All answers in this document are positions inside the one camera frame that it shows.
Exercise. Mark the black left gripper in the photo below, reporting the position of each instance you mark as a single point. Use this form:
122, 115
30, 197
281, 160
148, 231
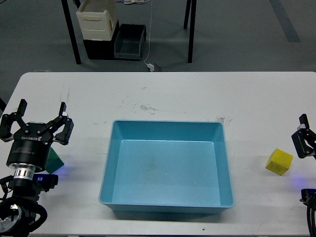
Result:
32, 142

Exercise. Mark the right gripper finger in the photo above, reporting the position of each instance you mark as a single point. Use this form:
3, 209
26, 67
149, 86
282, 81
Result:
304, 139

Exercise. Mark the yellow wooden block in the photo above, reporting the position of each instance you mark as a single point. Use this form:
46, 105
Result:
279, 162

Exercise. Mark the green wooden block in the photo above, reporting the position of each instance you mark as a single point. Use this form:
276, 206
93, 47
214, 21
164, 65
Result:
53, 162

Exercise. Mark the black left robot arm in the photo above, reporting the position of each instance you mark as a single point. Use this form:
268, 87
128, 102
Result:
20, 212

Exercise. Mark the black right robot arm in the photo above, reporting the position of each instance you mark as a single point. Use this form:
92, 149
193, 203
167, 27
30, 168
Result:
308, 198

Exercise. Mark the black box under crate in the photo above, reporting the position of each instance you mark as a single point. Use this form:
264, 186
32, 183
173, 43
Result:
101, 49

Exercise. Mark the black table leg left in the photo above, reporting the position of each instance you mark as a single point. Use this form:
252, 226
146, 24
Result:
71, 31

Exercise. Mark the black table leg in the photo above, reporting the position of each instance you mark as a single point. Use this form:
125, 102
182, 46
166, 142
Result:
189, 21
71, 31

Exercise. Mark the light blue plastic tray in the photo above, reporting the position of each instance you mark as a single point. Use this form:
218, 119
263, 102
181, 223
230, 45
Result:
167, 166

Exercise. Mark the dark grey storage bin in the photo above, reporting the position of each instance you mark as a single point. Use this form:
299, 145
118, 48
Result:
129, 42

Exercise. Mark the cream plastic crate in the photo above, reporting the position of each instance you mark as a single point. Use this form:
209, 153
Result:
97, 19

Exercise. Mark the black table leg right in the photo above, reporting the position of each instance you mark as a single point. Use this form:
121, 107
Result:
189, 21

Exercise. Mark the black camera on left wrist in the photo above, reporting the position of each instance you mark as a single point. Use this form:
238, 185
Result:
46, 181

